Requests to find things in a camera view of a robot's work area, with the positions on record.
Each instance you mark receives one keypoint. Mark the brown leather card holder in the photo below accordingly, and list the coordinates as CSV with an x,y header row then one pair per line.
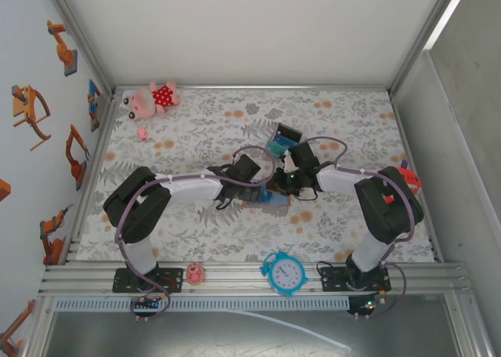
x,y
254,205

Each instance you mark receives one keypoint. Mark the light blue card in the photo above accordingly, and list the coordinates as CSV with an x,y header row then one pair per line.
x,y
280,201

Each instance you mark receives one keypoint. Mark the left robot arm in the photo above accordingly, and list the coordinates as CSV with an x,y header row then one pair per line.
x,y
188,184

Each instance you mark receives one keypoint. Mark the clear acrylic card box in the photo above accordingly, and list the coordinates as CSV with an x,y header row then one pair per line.
x,y
270,153

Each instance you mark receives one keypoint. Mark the green VIP card stack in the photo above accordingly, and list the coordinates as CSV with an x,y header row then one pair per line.
x,y
276,148

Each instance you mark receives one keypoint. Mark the blue VIP card stack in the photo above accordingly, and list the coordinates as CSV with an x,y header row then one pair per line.
x,y
282,139

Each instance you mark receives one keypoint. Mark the black card stack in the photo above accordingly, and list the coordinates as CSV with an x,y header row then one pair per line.
x,y
289,131

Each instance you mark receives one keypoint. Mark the floral tablecloth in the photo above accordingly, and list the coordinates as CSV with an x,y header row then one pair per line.
x,y
235,110

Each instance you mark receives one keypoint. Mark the blue alarm clock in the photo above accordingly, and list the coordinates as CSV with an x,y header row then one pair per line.
x,y
285,275

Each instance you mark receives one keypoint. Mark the pink bear figure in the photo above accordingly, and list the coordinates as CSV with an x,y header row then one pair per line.
x,y
195,272

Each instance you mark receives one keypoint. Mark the red monster plush toy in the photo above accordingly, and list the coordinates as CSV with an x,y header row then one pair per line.
x,y
411,179

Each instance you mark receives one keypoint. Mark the small pink pig figure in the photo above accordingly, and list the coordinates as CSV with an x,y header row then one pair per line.
x,y
143,133

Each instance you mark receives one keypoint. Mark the pink pig plush toy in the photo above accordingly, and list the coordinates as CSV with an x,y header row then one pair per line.
x,y
164,96

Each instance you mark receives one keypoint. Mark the white plastic tube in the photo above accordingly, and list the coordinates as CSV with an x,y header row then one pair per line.
x,y
297,327

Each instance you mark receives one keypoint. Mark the blue and orange sticker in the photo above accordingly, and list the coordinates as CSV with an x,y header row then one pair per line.
x,y
94,98

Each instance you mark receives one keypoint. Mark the orange claw sticker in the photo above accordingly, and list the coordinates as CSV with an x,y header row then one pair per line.
x,y
25,106

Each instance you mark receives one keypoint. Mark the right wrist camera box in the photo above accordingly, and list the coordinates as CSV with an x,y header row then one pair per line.
x,y
289,161

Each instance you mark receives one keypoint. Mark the aluminium frame rail, wide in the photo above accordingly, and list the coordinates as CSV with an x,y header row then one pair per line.
x,y
235,278

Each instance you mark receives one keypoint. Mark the aluminium frame rail, thin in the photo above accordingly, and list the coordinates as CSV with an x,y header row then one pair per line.
x,y
254,87

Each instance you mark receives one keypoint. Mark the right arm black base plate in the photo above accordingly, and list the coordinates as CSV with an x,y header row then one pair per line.
x,y
330,280

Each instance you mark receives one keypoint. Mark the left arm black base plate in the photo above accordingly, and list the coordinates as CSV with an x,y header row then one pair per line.
x,y
174,280

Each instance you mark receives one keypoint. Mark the aluminium frame side rail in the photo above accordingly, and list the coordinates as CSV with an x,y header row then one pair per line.
x,y
102,138

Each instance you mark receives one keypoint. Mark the aluminium frame post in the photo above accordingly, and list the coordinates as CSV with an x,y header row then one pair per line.
x,y
78,32
426,32

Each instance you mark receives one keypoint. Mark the orange wall sticker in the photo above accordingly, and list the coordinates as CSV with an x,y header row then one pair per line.
x,y
4,190

